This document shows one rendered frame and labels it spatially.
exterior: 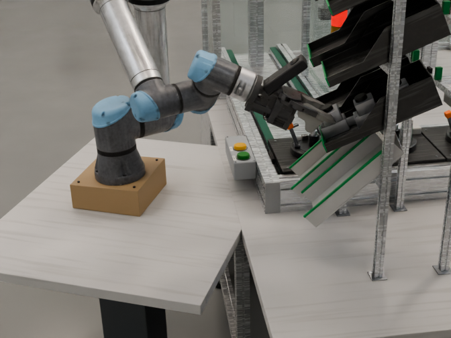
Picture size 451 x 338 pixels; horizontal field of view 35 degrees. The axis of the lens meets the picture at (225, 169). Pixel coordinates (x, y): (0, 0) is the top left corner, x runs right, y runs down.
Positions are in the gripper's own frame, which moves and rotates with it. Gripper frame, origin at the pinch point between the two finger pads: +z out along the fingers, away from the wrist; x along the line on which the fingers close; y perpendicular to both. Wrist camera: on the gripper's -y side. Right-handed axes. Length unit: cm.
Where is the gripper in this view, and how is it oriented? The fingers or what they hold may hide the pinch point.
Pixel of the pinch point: (331, 113)
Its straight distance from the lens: 172.3
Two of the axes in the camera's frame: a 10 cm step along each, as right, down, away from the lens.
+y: -4.0, 8.2, 4.2
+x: -0.5, 4.4, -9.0
